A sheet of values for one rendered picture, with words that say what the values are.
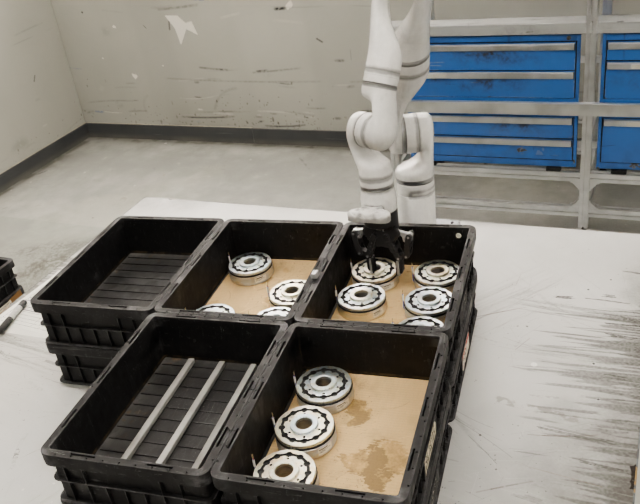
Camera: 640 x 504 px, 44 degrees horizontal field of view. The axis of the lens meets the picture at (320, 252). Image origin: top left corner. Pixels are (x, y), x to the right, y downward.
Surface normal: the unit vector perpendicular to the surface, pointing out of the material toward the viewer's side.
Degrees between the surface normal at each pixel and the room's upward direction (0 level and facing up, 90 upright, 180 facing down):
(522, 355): 0
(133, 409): 0
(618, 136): 90
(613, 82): 90
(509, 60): 90
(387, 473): 0
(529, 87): 90
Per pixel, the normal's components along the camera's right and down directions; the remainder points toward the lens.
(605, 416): -0.12, -0.86
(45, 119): 0.92, 0.09
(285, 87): -0.38, 0.50
